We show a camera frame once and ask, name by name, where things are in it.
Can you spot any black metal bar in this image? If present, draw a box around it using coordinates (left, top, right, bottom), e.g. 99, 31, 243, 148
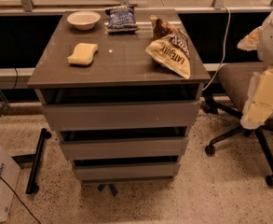
26, 128, 51, 194

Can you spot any yellow sponge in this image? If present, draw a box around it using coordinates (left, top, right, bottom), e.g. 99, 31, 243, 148
68, 43, 98, 65

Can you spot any grey drawer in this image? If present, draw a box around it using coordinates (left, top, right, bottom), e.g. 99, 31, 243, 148
73, 163, 180, 181
43, 101, 200, 132
60, 137, 189, 161

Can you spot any grey top drawer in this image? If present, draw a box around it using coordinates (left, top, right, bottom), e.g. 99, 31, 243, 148
43, 101, 200, 132

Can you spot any grey bottom drawer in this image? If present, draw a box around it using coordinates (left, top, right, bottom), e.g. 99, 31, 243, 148
73, 163, 180, 181

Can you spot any grey office chair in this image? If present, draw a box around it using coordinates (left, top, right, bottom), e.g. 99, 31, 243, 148
202, 62, 273, 187

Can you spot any white bowl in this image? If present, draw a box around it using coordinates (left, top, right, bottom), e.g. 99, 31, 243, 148
67, 11, 101, 31

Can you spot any black cable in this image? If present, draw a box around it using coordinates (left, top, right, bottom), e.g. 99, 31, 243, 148
0, 152, 42, 224

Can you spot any grey drawer cabinet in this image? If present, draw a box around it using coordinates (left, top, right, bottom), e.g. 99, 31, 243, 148
28, 9, 210, 184

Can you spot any yellow brown chip bag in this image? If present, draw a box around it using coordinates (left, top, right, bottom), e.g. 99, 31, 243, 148
145, 15, 191, 79

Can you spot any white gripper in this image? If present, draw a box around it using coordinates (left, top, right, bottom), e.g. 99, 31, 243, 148
237, 10, 273, 130

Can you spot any blue chip bag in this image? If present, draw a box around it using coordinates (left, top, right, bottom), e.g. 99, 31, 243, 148
105, 6, 138, 33

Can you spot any white cable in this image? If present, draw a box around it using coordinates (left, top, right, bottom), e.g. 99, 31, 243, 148
201, 6, 232, 92

